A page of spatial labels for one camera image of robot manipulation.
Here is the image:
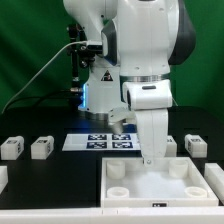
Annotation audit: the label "white front rail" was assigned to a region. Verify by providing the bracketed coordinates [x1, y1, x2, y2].
[0, 207, 224, 224]

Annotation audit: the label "black cable on table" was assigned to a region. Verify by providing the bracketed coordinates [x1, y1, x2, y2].
[3, 88, 84, 113]

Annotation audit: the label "white bar right edge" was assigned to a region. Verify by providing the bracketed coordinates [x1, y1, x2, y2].
[204, 163, 224, 205]

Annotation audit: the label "grey camera cable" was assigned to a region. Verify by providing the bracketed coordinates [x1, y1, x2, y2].
[0, 40, 88, 115]

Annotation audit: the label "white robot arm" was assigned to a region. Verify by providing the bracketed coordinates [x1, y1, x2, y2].
[63, 0, 196, 166]

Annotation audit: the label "white sheet with tags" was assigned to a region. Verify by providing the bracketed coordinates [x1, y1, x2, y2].
[62, 133, 140, 151]

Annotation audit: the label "black camera on mount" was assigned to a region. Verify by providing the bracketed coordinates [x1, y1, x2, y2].
[81, 40, 103, 54]

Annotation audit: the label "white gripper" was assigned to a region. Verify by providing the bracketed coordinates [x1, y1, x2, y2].
[122, 80, 172, 166]

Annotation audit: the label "black camera stand pole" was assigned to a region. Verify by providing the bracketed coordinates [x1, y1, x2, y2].
[66, 23, 88, 108]

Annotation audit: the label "white block left edge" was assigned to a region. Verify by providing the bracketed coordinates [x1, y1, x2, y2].
[0, 166, 8, 194]

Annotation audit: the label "white square tabletop tray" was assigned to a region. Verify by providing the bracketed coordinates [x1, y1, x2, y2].
[100, 157, 219, 208]

